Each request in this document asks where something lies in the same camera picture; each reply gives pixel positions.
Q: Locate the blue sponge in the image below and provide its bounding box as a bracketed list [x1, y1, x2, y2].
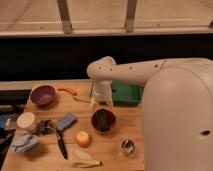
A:
[56, 113, 76, 131]

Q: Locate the purple bowl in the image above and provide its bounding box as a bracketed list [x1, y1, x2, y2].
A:
[30, 85, 56, 107]

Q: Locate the shiny metal cup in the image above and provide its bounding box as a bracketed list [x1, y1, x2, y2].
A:
[121, 139, 135, 156]

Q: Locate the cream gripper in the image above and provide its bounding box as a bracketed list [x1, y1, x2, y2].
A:
[90, 80, 113, 112]

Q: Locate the black handled knife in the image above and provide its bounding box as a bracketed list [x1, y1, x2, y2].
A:
[56, 130, 68, 160]

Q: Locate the light blue cloth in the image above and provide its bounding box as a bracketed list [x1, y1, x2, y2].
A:
[12, 134, 38, 153]

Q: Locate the small yellow green utensil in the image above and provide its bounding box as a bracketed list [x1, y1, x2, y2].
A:
[73, 96, 90, 103]

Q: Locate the orange yellow apple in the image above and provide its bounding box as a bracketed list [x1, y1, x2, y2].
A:
[76, 131, 90, 147]

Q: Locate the orange carrot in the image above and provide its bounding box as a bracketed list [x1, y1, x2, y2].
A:
[58, 88, 78, 96]

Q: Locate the white paper cup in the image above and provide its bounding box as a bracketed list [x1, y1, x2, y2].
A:
[16, 112, 37, 133]

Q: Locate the black binder clip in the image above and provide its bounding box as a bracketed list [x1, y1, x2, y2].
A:
[36, 120, 55, 135]

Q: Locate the clear plastic piece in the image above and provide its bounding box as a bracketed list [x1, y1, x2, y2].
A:
[74, 149, 91, 159]

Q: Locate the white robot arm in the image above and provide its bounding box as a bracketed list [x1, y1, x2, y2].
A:
[87, 56, 213, 171]

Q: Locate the yellow banana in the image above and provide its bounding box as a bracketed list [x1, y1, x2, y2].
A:
[71, 159, 102, 168]

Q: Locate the brown red bowl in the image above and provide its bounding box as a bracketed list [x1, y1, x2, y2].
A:
[91, 108, 116, 134]

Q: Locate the green plastic tray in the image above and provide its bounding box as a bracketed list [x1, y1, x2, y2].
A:
[111, 81, 142, 106]

